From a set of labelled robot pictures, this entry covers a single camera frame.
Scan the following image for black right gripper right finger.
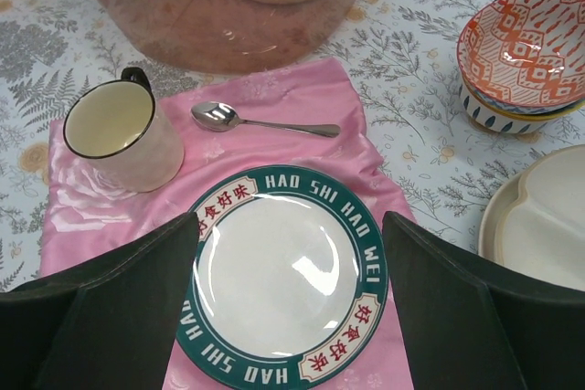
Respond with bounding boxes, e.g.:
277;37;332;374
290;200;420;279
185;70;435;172
382;211;584;389

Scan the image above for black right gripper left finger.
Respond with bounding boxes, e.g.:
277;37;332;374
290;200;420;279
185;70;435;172
1;213;198;389

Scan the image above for cream divided plate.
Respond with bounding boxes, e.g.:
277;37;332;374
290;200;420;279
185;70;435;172
478;145;584;290

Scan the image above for pink translucent plastic bin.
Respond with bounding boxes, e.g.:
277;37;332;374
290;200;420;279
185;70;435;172
97;0;356;74

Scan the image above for green rimmed white plate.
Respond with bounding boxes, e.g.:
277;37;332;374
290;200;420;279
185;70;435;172
176;165;388;389

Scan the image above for cream enamel mug black rim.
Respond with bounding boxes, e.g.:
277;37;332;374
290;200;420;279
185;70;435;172
63;67;185;193

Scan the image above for silver spoon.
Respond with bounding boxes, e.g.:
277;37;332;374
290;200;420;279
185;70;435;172
190;101;341;138

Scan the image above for pink satin cloth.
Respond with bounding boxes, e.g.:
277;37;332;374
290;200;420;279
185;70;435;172
39;57;420;390

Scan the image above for red patterned bowl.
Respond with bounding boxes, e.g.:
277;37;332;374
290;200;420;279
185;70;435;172
457;0;584;112

